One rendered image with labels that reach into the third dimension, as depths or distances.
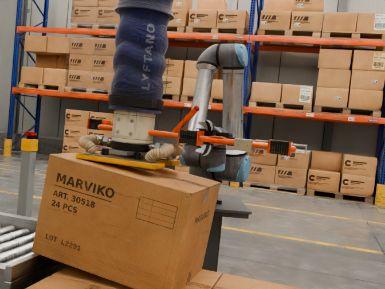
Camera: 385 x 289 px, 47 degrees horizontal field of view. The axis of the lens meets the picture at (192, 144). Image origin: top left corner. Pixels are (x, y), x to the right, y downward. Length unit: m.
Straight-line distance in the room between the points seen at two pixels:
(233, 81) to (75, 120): 8.06
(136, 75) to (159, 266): 0.72
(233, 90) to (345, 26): 6.76
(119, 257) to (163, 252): 0.18
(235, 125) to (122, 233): 0.97
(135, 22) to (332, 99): 7.21
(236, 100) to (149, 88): 0.71
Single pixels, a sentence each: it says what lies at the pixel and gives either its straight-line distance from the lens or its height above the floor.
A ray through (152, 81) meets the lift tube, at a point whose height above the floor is 1.33.
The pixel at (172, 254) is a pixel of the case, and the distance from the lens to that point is 1.60.
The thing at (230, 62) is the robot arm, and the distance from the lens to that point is 2.31.
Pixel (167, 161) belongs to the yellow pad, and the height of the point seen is 1.01.
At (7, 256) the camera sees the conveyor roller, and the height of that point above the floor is 0.54.
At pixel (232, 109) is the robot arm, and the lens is 2.33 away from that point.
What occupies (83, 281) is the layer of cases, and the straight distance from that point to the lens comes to 1.80.
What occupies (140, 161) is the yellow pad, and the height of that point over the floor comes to 1.01.
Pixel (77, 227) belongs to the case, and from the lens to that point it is 1.76.
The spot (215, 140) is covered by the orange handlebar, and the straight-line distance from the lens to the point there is 1.69.
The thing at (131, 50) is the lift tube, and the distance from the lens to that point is 1.75.
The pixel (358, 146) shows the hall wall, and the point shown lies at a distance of 10.06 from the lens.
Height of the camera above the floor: 1.18
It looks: 3 degrees down
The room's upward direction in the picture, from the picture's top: 6 degrees clockwise
